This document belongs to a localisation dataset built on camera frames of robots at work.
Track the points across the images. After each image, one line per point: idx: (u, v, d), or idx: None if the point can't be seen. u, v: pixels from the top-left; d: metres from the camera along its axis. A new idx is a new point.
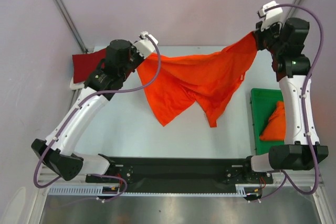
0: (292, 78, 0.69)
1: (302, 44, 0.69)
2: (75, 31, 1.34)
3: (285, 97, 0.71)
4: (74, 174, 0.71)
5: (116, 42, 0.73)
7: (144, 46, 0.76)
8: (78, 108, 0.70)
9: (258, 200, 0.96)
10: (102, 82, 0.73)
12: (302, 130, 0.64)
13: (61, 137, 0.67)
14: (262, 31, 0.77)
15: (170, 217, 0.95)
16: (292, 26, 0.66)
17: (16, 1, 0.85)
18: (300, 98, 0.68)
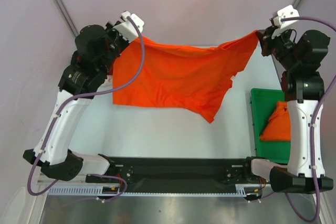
0: (302, 104, 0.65)
1: (317, 64, 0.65)
2: (75, 31, 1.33)
3: (293, 121, 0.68)
4: (74, 176, 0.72)
5: (86, 29, 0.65)
7: (126, 29, 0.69)
8: (57, 117, 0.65)
9: (258, 200, 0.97)
10: (76, 82, 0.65)
12: (307, 161, 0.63)
13: (48, 150, 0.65)
14: (273, 38, 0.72)
15: (170, 217, 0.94)
16: (310, 43, 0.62)
17: (15, 1, 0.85)
18: (308, 126, 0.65)
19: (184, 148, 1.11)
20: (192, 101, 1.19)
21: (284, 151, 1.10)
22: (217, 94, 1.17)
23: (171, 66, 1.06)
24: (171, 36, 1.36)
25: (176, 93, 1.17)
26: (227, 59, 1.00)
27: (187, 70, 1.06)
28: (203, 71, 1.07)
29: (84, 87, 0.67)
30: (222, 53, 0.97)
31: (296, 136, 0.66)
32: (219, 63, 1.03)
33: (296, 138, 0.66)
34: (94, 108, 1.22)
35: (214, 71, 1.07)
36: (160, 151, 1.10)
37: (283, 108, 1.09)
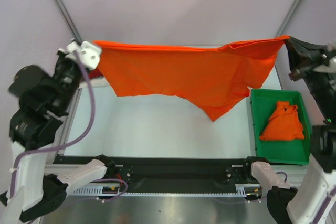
0: (329, 175, 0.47)
1: None
2: (75, 32, 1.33)
3: (310, 179, 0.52)
4: (59, 203, 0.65)
5: (22, 73, 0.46)
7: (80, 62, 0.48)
8: (16, 171, 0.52)
9: (258, 200, 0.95)
10: (24, 134, 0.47)
12: (310, 219, 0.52)
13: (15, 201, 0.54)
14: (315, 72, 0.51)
15: (170, 217, 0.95)
16: None
17: (16, 2, 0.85)
18: (326, 194, 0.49)
19: (184, 148, 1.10)
20: (205, 102, 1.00)
21: (283, 151, 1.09)
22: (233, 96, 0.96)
23: (167, 70, 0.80)
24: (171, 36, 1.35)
25: (182, 93, 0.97)
26: (241, 62, 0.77)
27: (185, 73, 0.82)
28: (211, 75, 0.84)
29: (34, 139, 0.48)
30: (231, 59, 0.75)
31: (307, 193, 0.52)
32: (231, 68, 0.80)
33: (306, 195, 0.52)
34: (94, 109, 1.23)
35: (227, 72, 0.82)
36: (158, 152, 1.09)
37: (283, 108, 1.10)
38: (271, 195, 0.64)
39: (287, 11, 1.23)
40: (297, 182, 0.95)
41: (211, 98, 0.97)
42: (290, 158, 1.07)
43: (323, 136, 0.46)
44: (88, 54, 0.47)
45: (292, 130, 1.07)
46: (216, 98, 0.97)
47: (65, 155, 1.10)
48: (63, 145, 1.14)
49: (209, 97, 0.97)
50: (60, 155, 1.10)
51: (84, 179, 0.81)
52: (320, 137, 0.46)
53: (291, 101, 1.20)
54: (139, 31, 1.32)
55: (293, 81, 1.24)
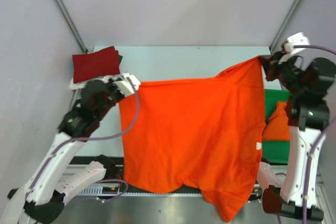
0: (303, 131, 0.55)
1: (326, 92, 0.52)
2: (75, 32, 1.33)
3: (292, 149, 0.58)
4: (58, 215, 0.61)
5: (91, 81, 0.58)
7: (125, 87, 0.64)
8: (51, 157, 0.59)
9: (258, 200, 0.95)
10: (76, 126, 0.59)
12: (300, 190, 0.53)
13: (34, 189, 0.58)
14: (280, 64, 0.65)
15: (170, 217, 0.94)
16: (317, 71, 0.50)
17: (16, 2, 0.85)
18: (306, 156, 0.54)
19: None
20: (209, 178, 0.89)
21: (284, 151, 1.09)
22: (241, 163, 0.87)
23: (169, 125, 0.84)
24: (171, 36, 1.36)
25: (183, 162, 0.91)
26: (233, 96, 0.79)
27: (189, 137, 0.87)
28: (211, 125, 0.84)
29: (82, 131, 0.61)
30: (226, 91, 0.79)
31: (292, 163, 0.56)
32: (233, 108, 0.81)
33: (292, 165, 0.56)
34: None
35: (231, 119, 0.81)
36: None
37: (283, 108, 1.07)
38: (266, 190, 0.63)
39: (287, 11, 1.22)
40: None
41: (216, 165, 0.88)
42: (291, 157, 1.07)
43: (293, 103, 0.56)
44: (127, 84, 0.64)
45: None
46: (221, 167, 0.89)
47: None
48: None
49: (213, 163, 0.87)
50: None
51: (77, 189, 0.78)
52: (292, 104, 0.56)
53: None
54: (139, 31, 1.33)
55: None
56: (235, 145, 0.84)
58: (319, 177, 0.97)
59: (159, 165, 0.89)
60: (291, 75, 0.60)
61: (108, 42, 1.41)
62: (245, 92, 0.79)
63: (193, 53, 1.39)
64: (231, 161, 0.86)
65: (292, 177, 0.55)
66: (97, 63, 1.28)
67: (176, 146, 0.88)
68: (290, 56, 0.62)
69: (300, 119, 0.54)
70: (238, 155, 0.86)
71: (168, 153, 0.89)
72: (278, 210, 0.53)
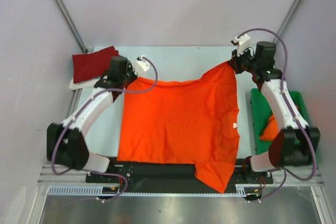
0: (270, 82, 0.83)
1: (273, 60, 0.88)
2: (75, 31, 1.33)
3: (271, 100, 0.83)
4: (81, 164, 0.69)
5: (114, 57, 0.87)
7: (139, 66, 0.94)
8: (92, 99, 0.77)
9: (258, 200, 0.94)
10: (110, 84, 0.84)
12: (290, 117, 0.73)
13: (80, 118, 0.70)
14: (238, 56, 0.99)
15: (170, 217, 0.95)
16: (262, 46, 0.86)
17: (16, 2, 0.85)
18: (281, 94, 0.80)
19: None
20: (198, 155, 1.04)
21: None
22: (225, 139, 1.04)
23: (166, 104, 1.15)
24: (171, 36, 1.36)
25: (176, 140, 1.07)
26: (211, 90, 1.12)
27: (180, 119, 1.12)
28: (197, 106, 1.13)
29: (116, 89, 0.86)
30: (207, 87, 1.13)
31: (275, 106, 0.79)
32: (211, 97, 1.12)
33: (276, 107, 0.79)
34: None
35: (210, 103, 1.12)
36: None
37: None
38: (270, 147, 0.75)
39: (287, 11, 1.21)
40: (296, 182, 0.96)
41: (203, 141, 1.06)
42: None
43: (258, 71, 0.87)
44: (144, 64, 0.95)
45: None
46: (209, 144, 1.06)
47: None
48: None
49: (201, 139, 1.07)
50: None
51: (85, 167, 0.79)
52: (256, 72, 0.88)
53: None
54: (139, 31, 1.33)
55: (292, 82, 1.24)
56: (216, 123, 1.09)
58: (319, 177, 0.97)
59: (155, 145, 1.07)
60: (248, 61, 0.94)
61: (108, 42, 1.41)
62: (221, 87, 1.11)
63: (193, 53, 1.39)
64: (214, 137, 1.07)
65: (281, 113, 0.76)
66: (97, 64, 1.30)
67: (171, 122, 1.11)
68: (245, 43, 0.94)
69: (265, 80, 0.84)
70: (221, 132, 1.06)
71: (161, 131, 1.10)
72: (282, 136, 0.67)
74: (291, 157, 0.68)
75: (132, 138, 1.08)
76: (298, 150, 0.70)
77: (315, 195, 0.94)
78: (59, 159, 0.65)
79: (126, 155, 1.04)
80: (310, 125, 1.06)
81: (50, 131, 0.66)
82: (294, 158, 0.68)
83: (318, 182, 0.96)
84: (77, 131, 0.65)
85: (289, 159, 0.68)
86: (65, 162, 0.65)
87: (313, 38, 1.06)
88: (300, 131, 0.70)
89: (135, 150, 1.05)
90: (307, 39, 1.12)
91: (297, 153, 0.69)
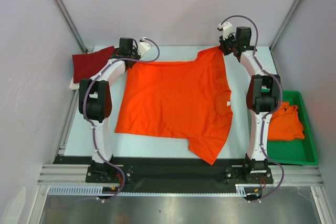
0: (245, 51, 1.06)
1: (249, 38, 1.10)
2: (75, 31, 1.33)
3: (247, 64, 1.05)
4: (106, 115, 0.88)
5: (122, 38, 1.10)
7: (143, 46, 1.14)
8: (111, 64, 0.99)
9: (258, 200, 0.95)
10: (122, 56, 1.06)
12: (258, 70, 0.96)
13: (104, 75, 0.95)
14: (225, 40, 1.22)
15: (170, 217, 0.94)
16: (239, 28, 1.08)
17: (15, 2, 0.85)
18: (253, 58, 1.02)
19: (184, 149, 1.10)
20: (191, 128, 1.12)
21: (283, 152, 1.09)
22: (220, 114, 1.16)
23: (164, 84, 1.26)
24: (172, 36, 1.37)
25: (170, 115, 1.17)
26: (204, 71, 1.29)
27: (177, 95, 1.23)
28: (193, 86, 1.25)
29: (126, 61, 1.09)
30: (201, 67, 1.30)
31: (250, 67, 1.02)
32: (206, 76, 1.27)
33: (251, 68, 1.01)
34: None
35: (206, 84, 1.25)
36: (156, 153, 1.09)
37: (283, 108, 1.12)
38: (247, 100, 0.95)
39: (287, 11, 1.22)
40: (296, 183, 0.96)
41: (198, 117, 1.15)
42: (290, 158, 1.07)
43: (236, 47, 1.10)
44: (145, 44, 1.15)
45: (291, 129, 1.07)
46: (203, 118, 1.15)
47: (65, 156, 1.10)
48: (63, 145, 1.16)
49: (196, 114, 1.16)
50: (60, 155, 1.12)
51: (96, 136, 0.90)
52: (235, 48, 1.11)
53: (291, 101, 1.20)
54: (139, 31, 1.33)
55: (293, 81, 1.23)
56: (211, 101, 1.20)
58: (319, 177, 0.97)
59: (151, 118, 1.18)
60: (232, 42, 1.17)
61: (108, 42, 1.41)
62: (213, 70, 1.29)
63: (193, 53, 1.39)
64: (209, 113, 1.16)
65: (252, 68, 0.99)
66: (97, 63, 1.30)
67: (167, 99, 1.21)
68: (229, 29, 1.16)
69: (242, 51, 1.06)
70: (216, 109, 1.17)
71: (158, 107, 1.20)
72: (253, 81, 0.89)
74: (261, 98, 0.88)
75: (129, 114, 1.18)
76: (266, 95, 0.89)
77: (315, 195, 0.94)
78: (89, 108, 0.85)
79: (124, 127, 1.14)
80: (310, 125, 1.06)
81: (82, 84, 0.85)
82: (264, 99, 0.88)
83: (318, 181, 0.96)
84: (105, 83, 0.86)
85: (260, 100, 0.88)
86: (94, 110, 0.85)
87: (313, 38, 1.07)
88: (268, 78, 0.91)
89: (132, 122, 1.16)
90: (306, 39, 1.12)
91: (266, 96, 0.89)
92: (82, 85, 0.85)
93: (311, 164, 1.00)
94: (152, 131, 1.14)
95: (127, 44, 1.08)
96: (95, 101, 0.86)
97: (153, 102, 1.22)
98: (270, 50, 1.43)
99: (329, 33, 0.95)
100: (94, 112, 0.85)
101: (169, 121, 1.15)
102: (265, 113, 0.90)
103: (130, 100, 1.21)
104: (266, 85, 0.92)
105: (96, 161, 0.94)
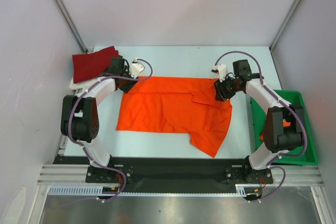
0: (252, 81, 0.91)
1: (249, 71, 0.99)
2: (75, 31, 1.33)
3: (257, 96, 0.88)
4: (93, 135, 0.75)
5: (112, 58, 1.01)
7: (135, 67, 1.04)
8: (100, 81, 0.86)
9: (258, 200, 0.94)
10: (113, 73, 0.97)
12: (274, 100, 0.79)
13: (92, 92, 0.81)
14: (222, 82, 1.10)
15: (170, 217, 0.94)
16: (235, 62, 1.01)
17: (15, 2, 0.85)
18: (262, 86, 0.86)
19: (184, 148, 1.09)
20: (191, 124, 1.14)
21: None
22: (218, 110, 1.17)
23: (163, 83, 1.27)
24: (172, 36, 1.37)
25: (171, 113, 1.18)
26: None
27: (177, 94, 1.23)
28: (192, 83, 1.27)
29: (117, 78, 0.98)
30: None
31: (261, 99, 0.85)
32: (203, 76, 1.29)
33: (261, 98, 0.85)
34: None
35: (204, 81, 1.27)
36: (157, 152, 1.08)
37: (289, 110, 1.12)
38: (263, 135, 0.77)
39: (287, 11, 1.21)
40: (296, 183, 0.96)
41: (198, 114, 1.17)
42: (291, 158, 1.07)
43: (240, 79, 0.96)
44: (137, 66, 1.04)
45: None
46: (203, 116, 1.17)
47: (65, 156, 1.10)
48: (63, 145, 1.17)
49: (196, 113, 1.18)
50: (60, 155, 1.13)
51: (88, 151, 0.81)
52: (239, 81, 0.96)
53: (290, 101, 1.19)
54: (139, 32, 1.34)
55: (292, 82, 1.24)
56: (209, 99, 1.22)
58: (319, 177, 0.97)
59: (151, 116, 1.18)
60: (230, 80, 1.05)
61: (108, 42, 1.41)
62: None
63: (193, 53, 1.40)
64: (209, 109, 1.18)
65: (265, 99, 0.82)
66: (97, 63, 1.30)
67: (167, 98, 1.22)
68: (222, 67, 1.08)
69: (247, 81, 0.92)
70: (214, 104, 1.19)
71: (158, 105, 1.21)
72: (270, 114, 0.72)
74: (284, 136, 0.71)
75: (130, 111, 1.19)
76: (290, 130, 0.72)
77: (315, 195, 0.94)
78: (74, 127, 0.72)
79: (126, 124, 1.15)
80: (310, 125, 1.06)
81: (66, 100, 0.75)
82: (289, 137, 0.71)
83: (318, 182, 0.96)
84: (92, 99, 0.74)
85: (282, 138, 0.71)
86: (79, 131, 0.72)
87: (313, 38, 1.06)
88: (286, 110, 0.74)
89: (133, 120, 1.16)
90: (306, 39, 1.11)
91: (290, 132, 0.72)
92: (67, 101, 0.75)
93: (311, 164, 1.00)
94: (153, 129, 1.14)
95: (119, 63, 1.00)
96: (81, 119, 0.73)
97: (153, 99, 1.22)
98: (270, 51, 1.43)
99: (329, 34, 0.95)
100: (79, 133, 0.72)
101: (170, 120, 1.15)
102: (283, 152, 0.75)
103: (130, 98, 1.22)
104: (287, 118, 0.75)
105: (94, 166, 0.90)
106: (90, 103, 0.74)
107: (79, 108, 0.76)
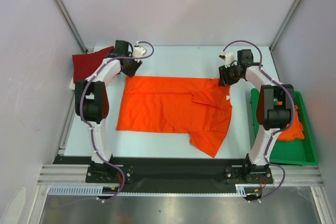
0: (251, 66, 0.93)
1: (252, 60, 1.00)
2: (75, 31, 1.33)
3: (255, 81, 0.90)
4: (103, 116, 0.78)
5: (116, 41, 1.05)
7: (138, 50, 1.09)
8: (105, 64, 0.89)
9: (258, 200, 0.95)
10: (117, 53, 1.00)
12: (268, 81, 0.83)
13: (100, 75, 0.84)
14: (227, 68, 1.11)
15: (170, 217, 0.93)
16: (241, 50, 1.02)
17: (15, 3, 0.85)
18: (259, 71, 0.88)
19: (184, 148, 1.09)
20: (191, 124, 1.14)
21: (284, 152, 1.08)
22: (219, 110, 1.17)
23: (163, 83, 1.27)
24: (171, 37, 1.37)
25: (170, 113, 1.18)
26: None
27: (177, 94, 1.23)
28: (192, 83, 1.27)
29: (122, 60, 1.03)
30: None
31: (258, 82, 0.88)
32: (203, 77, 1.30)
33: (258, 81, 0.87)
34: None
35: (204, 81, 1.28)
36: (156, 152, 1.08)
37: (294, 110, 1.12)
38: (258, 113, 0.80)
39: (287, 11, 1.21)
40: (296, 183, 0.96)
41: (198, 114, 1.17)
42: (291, 158, 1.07)
43: (242, 66, 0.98)
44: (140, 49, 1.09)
45: (292, 129, 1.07)
46: (203, 116, 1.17)
47: (65, 156, 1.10)
48: (63, 145, 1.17)
49: (196, 113, 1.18)
50: (60, 155, 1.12)
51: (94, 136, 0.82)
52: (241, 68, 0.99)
53: None
54: (139, 32, 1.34)
55: (292, 82, 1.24)
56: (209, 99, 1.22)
58: (319, 177, 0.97)
59: (151, 116, 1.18)
60: (233, 67, 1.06)
61: (108, 42, 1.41)
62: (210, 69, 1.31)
63: (193, 53, 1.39)
64: (209, 109, 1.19)
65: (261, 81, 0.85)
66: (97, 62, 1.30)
67: (167, 98, 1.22)
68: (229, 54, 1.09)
69: (247, 67, 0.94)
70: (214, 104, 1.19)
71: (158, 105, 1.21)
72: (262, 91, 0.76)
74: (274, 112, 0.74)
75: (130, 111, 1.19)
76: (281, 107, 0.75)
77: (315, 195, 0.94)
78: (86, 109, 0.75)
79: (125, 124, 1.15)
80: (310, 125, 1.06)
81: (78, 85, 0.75)
82: (278, 114, 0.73)
83: (318, 181, 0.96)
84: (101, 84, 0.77)
85: (273, 114, 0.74)
86: (92, 113, 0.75)
87: (313, 38, 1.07)
88: (279, 89, 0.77)
89: (133, 120, 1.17)
90: (306, 39, 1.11)
91: (280, 110, 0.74)
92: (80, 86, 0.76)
93: (311, 164, 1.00)
94: (153, 129, 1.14)
95: (123, 45, 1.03)
96: (92, 102, 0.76)
97: (153, 99, 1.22)
98: (270, 51, 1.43)
99: (329, 34, 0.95)
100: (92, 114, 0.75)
101: (170, 120, 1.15)
102: (275, 129, 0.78)
103: (130, 98, 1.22)
104: (279, 98, 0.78)
105: (95, 161, 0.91)
106: (101, 87, 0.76)
107: (90, 92, 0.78)
